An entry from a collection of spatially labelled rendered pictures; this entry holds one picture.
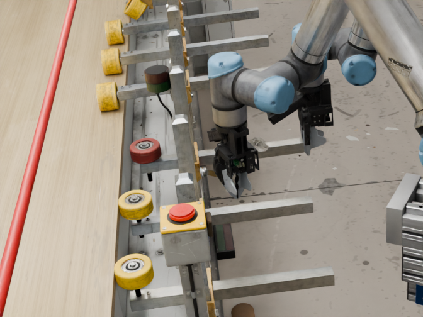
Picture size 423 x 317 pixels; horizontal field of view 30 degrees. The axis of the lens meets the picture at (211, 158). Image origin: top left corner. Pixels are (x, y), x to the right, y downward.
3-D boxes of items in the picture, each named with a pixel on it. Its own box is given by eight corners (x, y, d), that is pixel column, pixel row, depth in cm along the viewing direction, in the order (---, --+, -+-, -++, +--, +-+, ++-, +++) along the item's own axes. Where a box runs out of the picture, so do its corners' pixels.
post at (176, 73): (204, 222, 217) (182, 63, 193) (205, 229, 214) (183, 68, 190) (192, 224, 217) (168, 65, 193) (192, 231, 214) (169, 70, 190)
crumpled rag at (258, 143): (267, 138, 211) (267, 130, 210) (270, 150, 206) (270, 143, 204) (235, 142, 211) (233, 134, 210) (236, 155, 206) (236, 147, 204)
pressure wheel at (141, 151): (165, 170, 215) (158, 134, 209) (165, 186, 208) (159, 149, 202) (136, 174, 215) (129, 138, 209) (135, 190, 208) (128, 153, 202)
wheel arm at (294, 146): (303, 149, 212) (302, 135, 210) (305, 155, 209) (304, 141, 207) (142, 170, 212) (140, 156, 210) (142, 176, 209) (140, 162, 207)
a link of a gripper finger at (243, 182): (245, 207, 182) (242, 173, 177) (235, 195, 186) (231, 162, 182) (257, 203, 183) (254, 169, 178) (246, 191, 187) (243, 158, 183)
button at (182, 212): (194, 209, 123) (193, 200, 122) (196, 224, 120) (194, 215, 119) (169, 212, 123) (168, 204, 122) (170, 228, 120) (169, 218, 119)
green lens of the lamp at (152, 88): (170, 80, 196) (169, 72, 195) (171, 91, 191) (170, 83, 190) (146, 83, 196) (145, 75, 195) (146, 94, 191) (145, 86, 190)
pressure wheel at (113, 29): (123, 41, 265) (125, 44, 273) (119, 17, 265) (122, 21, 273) (105, 43, 265) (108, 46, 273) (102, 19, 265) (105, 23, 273)
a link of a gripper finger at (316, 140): (328, 158, 208) (326, 127, 204) (305, 161, 208) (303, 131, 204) (325, 152, 211) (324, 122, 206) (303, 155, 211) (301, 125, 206)
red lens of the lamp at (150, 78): (169, 71, 195) (168, 63, 194) (170, 82, 190) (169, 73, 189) (145, 74, 195) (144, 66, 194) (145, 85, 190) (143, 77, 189)
